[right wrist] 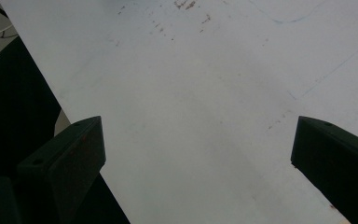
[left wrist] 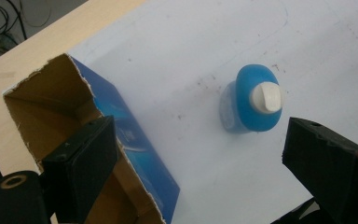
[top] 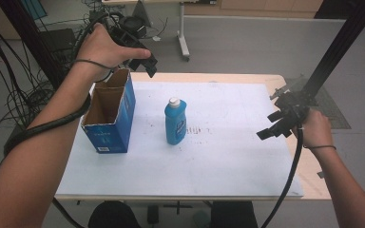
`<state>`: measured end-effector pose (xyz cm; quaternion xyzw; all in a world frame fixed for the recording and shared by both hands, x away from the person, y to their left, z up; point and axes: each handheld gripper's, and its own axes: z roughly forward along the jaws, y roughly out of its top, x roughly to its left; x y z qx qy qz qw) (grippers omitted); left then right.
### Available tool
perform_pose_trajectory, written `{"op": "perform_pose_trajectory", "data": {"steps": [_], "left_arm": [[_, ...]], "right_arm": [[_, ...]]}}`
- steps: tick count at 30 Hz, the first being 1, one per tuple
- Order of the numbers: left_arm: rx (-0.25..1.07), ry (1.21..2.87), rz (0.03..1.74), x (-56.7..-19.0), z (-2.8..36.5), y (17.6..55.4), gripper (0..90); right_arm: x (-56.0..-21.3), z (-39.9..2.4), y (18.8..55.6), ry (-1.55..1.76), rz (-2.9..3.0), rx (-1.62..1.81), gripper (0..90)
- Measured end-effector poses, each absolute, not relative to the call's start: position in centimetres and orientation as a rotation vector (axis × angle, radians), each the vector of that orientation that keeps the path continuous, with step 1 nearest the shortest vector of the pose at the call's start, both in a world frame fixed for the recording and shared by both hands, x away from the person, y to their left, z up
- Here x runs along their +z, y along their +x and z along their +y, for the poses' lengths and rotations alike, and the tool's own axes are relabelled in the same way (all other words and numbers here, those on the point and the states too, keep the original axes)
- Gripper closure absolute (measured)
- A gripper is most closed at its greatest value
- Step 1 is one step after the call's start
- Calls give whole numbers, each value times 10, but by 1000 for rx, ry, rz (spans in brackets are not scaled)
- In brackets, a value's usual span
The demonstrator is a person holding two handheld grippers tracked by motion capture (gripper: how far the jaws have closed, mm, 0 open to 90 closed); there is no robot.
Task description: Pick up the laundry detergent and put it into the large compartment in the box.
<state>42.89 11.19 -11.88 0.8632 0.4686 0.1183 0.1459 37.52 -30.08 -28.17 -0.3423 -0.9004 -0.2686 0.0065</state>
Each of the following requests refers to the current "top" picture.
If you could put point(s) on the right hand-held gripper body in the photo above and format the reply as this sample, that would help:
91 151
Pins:
293 107

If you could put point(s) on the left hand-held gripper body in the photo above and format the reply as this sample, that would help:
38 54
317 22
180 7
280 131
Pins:
123 35

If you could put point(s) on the blue cardboard box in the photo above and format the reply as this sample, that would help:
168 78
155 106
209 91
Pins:
121 126

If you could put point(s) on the blue bottle with white cap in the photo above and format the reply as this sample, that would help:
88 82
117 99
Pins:
175 126

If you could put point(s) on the person's left hand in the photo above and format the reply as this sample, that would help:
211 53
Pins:
101 52

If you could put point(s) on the person's right hand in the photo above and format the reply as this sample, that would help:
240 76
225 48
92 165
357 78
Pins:
315 131

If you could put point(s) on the black round device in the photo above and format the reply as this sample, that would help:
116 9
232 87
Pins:
134 27

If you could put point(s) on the grey metal clamp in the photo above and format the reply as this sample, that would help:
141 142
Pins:
278 91

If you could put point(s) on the green cutting mat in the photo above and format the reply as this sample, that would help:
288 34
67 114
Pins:
332 110

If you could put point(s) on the white desk leg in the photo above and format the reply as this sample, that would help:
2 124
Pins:
183 38

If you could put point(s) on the black equipment box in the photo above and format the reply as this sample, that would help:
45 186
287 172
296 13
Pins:
58 44

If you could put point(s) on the dark tape piece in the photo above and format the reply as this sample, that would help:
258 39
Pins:
321 174

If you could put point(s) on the black metal stand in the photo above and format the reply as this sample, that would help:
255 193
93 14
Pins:
339 44
28 34

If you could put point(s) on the person's right leg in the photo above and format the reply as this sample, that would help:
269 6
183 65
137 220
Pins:
234 215

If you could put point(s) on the person's leg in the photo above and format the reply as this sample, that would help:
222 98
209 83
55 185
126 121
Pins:
234 215
114 215

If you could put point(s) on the wooden cabinet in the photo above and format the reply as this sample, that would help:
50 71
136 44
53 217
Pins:
253 8

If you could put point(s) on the person's left leg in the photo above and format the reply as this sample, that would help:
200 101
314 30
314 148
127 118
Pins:
114 215

